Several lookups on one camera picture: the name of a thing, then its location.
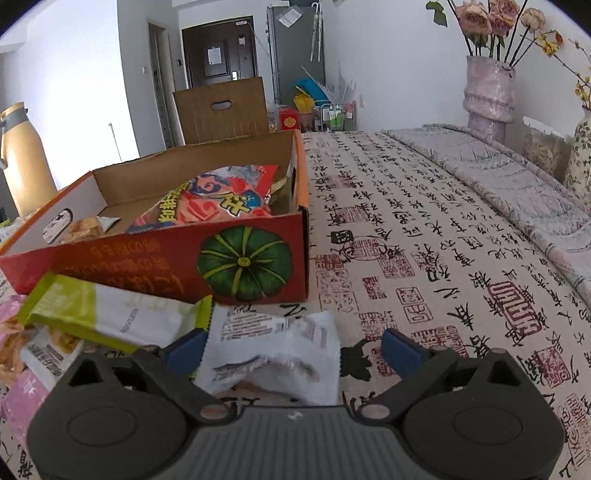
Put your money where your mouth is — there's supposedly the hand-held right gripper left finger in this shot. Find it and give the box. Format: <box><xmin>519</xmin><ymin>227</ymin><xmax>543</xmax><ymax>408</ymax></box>
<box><xmin>65</xmin><ymin>329</ymin><xmax>235</xmax><ymax>424</ymax></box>

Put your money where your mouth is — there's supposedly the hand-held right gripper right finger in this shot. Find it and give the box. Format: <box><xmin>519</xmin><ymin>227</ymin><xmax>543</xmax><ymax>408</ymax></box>
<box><xmin>355</xmin><ymin>329</ymin><xmax>533</xmax><ymax>424</ymax></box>

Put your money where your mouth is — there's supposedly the white snack packet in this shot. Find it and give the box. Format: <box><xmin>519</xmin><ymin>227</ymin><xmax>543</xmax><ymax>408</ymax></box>
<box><xmin>196</xmin><ymin>308</ymin><xmax>341</xmax><ymax>407</ymax></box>

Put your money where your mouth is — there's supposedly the red cardboard box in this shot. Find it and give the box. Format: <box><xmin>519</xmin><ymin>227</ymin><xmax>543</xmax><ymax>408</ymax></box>
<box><xmin>0</xmin><ymin>129</ymin><xmax>310</xmax><ymax>305</ymax></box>

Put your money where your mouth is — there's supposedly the green long snack packet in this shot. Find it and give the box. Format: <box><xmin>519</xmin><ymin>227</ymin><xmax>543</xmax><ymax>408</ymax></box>
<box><xmin>17</xmin><ymin>273</ymin><xmax>214</xmax><ymax>352</ymax></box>

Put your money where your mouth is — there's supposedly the red blue chip bag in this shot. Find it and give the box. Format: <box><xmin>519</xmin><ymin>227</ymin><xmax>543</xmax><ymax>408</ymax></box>
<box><xmin>124</xmin><ymin>165</ymin><xmax>281</xmax><ymax>234</ymax></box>

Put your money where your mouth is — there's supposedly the orange cracker snack packet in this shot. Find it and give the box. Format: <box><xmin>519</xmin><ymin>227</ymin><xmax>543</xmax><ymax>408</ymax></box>
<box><xmin>59</xmin><ymin>217</ymin><xmax>122</xmax><ymax>244</ymax></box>

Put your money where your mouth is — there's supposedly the pink snack packet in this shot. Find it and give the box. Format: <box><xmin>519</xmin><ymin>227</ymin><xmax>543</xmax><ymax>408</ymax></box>
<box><xmin>0</xmin><ymin>295</ymin><xmax>28</xmax><ymax>325</ymax></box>
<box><xmin>0</xmin><ymin>369</ymin><xmax>51</xmax><ymax>444</ymax></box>

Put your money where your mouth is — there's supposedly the pale yellow snack packet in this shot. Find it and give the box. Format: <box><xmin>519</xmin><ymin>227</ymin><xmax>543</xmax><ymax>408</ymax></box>
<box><xmin>270</xmin><ymin>178</ymin><xmax>289</xmax><ymax>215</ymax></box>

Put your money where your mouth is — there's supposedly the grey quilted blanket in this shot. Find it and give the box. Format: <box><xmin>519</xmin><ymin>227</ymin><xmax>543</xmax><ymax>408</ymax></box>
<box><xmin>381</xmin><ymin>122</ymin><xmax>591</xmax><ymax>301</ymax></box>

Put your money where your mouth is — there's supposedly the brown cardboard panel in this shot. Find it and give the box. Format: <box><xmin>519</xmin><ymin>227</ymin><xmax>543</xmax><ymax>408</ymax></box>
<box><xmin>172</xmin><ymin>76</ymin><xmax>270</xmax><ymax>146</ymax></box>

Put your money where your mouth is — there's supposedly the yellow thermos jug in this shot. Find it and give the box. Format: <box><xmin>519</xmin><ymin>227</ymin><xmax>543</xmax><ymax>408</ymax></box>
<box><xmin>0</xmin><ymin>102</ymin><xmax>58</xmax><ymax>217</ymax></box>

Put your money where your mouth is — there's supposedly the red gift box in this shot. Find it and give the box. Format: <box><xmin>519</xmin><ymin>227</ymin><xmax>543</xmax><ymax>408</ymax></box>
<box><xmin>278</xmin><ymin>107</ymin><xmax>301</xmax><ymax>132</ymax></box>

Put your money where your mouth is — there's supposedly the pink textured vase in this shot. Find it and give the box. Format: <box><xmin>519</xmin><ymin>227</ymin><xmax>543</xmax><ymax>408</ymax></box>
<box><xmin>463</xmin><ymin>55</ymin><xmax>516</xmax><ymax>144</ymax></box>

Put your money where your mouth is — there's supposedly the pale feather bundle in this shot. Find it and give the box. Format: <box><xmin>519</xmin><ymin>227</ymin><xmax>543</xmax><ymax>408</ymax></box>
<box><xmin>323</xmin><ymin>69</ymin><xmax>361</xmax><ymax>109</ymax></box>

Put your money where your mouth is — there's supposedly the floral print vase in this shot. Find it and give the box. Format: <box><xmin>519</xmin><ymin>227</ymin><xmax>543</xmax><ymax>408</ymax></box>
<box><xmin>564</xmin><ymin>106</ymin><xmax>591</xmax><ymax>200</ymax></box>

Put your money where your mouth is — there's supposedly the blue plastic item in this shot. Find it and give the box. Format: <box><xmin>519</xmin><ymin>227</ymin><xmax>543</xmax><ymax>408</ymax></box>
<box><xmin>291</xmin><ymin>78</ymin><xmax>331</xmax><ymax>100</ymax></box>

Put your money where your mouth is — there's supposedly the dark brown door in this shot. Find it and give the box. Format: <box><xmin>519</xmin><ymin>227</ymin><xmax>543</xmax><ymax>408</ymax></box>
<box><xmin>181</xmin><ymin>16</ymin><xmax>259</xmax><ymax>90</ymax></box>

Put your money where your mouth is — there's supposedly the white folded umbrella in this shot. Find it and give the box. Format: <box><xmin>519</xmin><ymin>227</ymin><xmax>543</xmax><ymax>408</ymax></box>
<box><xmin>308</xmin><ymin>2</ymin><xmax>323</xmax><ymax>63</ymax></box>

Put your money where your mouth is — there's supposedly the yellow flower sprig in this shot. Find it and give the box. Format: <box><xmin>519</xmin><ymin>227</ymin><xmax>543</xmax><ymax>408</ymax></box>
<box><xmin>538</xmin><ymin>32</ymin><xmax>591</xmax><ymax>112</ymax></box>

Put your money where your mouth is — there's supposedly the dried pink rose bouquet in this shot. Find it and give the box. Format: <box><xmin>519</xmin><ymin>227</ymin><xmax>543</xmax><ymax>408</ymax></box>
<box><xmin>426</xmin><ymin>0</ymin><xmax>566</xmax><ymax>63</ymax></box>

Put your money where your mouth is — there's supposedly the wire rack cart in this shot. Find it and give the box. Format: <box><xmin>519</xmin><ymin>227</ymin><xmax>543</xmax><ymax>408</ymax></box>
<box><xmin>314</xmin><ymin>102</ymin><xmax>358</xmax><ymax>132</ymax></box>

